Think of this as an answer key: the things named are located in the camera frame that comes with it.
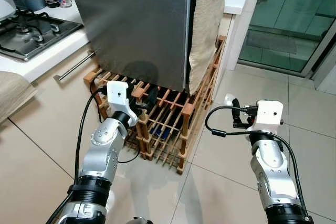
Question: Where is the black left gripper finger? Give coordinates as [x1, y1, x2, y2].
[142, 87, 159, 110]

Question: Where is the silver mini fridge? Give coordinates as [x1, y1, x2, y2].
[66, 0, 199, 92]

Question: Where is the wooden wine rack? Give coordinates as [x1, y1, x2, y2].
[84, 35, 226, 175]

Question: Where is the cream kitchen base cabinet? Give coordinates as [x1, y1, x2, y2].
[0, 30, 103, 125]

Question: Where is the beige hanging cloth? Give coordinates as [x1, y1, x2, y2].
[189, 0, 229, 93]

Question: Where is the green tinted glass door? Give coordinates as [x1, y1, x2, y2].
[237, 0, 336, 78]

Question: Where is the white counter unit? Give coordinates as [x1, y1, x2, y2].
[223, 0, 266, 71]

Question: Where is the grey robot left foot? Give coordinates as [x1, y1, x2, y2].
[126, 217, 154, 224]

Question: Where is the steel gas hob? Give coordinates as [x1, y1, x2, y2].
[0, 9, 83, 62]

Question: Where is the grey blue pot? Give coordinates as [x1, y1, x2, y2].
[15, 0, 47, 12]

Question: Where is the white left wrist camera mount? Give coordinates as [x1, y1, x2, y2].
[107, 81, 130, 113]

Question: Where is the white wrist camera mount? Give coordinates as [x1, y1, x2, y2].
[254, 100, 284, 130]
[107, 81, 130, 113]

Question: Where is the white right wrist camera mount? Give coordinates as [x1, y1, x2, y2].
[254, 100, 284, 130]

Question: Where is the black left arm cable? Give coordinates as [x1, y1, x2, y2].
[46, 87, 141, 224]

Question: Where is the steel drawer handle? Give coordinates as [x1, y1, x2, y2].
[54, 51, 97, 82]

